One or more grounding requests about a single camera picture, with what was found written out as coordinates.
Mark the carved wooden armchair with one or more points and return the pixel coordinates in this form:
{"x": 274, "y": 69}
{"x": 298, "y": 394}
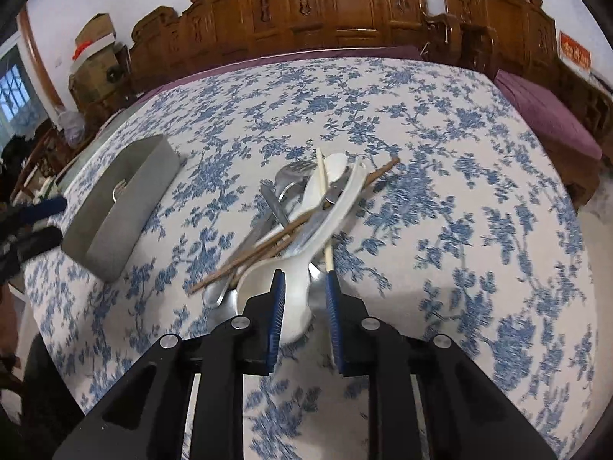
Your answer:
{"x": 503, "y": 14}

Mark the white flat box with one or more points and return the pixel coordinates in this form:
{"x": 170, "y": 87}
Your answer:
{"x": 98, "y": 44}

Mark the carved wooden bench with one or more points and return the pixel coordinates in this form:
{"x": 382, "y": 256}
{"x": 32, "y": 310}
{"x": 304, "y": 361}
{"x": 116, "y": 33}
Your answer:
{"x": 287, "y": 9}

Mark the blue floral tablecloth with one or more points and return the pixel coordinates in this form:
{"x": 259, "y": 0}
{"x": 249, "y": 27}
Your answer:
{"x": 431, "y": 153}

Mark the white chopstick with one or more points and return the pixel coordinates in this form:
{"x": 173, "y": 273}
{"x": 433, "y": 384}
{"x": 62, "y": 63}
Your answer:
{"x": 322, "y": 187}

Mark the small cardboard box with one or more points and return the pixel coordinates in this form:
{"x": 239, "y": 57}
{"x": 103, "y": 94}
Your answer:
{"x": 96, "y": 28}

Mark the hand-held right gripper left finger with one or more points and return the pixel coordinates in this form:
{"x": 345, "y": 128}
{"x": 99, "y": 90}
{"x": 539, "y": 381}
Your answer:
{"x": 277, "y": 316}

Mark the clear plastic bag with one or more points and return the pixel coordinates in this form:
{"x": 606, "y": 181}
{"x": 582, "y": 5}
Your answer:
{"x": 72, "y": 127}

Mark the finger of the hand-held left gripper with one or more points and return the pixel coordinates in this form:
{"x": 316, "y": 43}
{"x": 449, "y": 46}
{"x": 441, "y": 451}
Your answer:
{"x": 43, "y": 240}
{"x": 48, "y": 206}

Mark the grey metal utensil tray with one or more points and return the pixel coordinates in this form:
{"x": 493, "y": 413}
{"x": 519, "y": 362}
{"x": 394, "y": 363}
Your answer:
{"x": 139, "y": 187}

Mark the large cardboard box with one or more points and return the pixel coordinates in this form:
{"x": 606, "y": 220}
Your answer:
{"x": 96, "y": 76}

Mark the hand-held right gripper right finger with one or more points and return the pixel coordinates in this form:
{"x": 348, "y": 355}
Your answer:
{"x": 333, "y": 321}

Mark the red wall sign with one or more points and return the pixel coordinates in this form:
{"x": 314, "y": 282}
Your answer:
{"x": 574, "y": 50}

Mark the window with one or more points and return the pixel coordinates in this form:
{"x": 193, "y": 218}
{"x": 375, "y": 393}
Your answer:
{"x": 12, "y": 91}

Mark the dark clothing pile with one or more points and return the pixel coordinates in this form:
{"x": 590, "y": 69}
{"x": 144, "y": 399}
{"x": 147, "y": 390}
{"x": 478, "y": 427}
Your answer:
{"x": 10, "y": 155}

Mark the wooden door frame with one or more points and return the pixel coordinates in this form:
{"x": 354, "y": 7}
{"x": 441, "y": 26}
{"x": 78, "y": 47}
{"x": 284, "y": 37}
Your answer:
{"x": 36, "y": 52}

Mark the wooden chair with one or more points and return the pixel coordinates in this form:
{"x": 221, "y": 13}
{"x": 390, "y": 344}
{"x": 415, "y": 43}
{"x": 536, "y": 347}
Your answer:
{"x": 40, "y": 163}

